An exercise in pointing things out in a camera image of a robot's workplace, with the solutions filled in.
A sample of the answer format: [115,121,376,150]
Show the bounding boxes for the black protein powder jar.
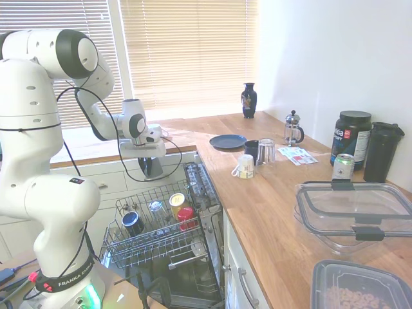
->
[330,110,373,171]

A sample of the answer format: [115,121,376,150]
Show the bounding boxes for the black camera stand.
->
[136,272,171,309]

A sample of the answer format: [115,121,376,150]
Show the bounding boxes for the plain navy mug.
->
[121,211,145,236]

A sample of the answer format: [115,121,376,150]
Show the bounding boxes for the beige window blind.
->
[119,0,260,112]
[0,0,125,129]

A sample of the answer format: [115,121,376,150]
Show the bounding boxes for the white drink can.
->
[332,153,355,183]

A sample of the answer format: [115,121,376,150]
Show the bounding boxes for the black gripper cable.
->
[56,79,183,183]

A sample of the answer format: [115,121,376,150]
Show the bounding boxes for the white mug with label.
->
[230,154,256,180]

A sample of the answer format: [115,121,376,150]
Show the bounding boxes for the printed paper cards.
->
[277,146,319,165]

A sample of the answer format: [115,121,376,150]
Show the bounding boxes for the gray mug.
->
[138,156,164,180]

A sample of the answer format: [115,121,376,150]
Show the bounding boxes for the clear drinking glass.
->
[148,200,167,223]

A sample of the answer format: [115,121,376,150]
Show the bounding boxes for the wire dishwasher rack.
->
[99,180,213,271]

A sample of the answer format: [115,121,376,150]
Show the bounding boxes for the glass French press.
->
[283,109,305,147]

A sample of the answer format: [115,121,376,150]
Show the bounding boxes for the lower dishwasher rack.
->
[169,244,223,300]

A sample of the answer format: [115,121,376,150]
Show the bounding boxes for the yellow mug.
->
[169,192,191,220]

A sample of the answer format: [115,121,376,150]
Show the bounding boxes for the clear tumbler glass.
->
[256,138,277,165]

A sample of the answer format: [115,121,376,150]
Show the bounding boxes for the red mug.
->
[176,207,198,232]

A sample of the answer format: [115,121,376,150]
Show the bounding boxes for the black shaker bottle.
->
[362,121,406,183]

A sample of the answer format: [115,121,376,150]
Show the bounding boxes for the white drawer cabinet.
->
[221,211,274,309]

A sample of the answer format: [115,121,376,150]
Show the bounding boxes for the navy mug with print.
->
[243,140,261,165]

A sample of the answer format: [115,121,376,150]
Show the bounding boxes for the clear container with lid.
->
[295,180,412,241]
[293,205,412,258]

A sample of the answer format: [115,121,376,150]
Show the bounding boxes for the built-in dishwasher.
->
[106,160,226,309]

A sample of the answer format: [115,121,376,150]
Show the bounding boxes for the dark blue floral vase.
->
[241,82,258,120]

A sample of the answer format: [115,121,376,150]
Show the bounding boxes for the metal drawer handle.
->
[237,267,260,309]

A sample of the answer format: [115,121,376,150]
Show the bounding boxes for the dark blue plate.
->
[209,134,248,151]

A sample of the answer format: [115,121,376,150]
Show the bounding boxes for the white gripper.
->
[118,141,167,176]

